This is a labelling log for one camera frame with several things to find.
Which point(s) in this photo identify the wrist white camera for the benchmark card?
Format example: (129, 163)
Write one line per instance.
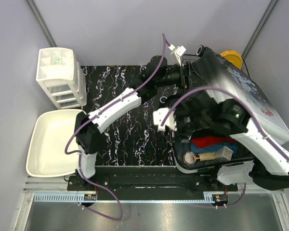
(177, 53)
(164, 118)

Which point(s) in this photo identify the white drawer organizer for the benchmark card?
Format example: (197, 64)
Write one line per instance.
(61, 78)

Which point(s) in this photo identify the black wire dish rack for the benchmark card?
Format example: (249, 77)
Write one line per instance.
(192, 57)

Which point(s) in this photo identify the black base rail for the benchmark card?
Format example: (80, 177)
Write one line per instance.
(151, 177)

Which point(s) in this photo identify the white plastic basin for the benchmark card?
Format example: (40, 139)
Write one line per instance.
(46, 155)

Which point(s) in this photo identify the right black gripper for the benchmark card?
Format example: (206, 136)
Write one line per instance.
(178, 111)

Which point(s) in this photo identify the black white space suitcase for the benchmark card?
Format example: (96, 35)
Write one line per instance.
(221, 80)

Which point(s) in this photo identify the red folded cloth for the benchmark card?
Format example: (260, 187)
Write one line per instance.
(207, 141)

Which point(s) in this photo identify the grey square box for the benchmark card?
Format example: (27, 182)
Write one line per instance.
(224, 154)

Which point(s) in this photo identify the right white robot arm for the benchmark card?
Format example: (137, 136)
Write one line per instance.
(258, 156)

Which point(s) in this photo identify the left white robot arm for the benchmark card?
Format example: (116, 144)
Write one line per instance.
(89, 129)

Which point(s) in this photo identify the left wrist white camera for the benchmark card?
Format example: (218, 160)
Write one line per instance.
(177, 53)

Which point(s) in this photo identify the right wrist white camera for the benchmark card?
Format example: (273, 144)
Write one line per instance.
(164, 118)

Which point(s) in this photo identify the cream gold tube bottle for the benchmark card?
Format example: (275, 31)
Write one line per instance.
(204, 157)

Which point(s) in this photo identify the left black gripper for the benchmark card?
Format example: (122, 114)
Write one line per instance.
(185, 78)

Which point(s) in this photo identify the yellow round plate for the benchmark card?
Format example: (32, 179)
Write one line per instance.
(234, 57)

